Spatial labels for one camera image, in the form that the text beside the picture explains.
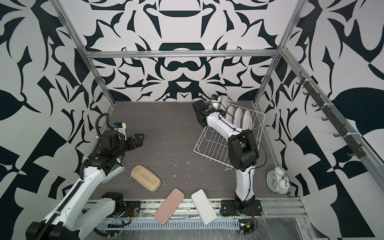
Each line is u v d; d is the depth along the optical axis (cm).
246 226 71
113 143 60
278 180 73
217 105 82
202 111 71
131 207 73
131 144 70
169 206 74
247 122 91
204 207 72
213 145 94
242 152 52
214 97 81
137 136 72
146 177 81
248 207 68
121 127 71
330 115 55
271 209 76
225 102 91
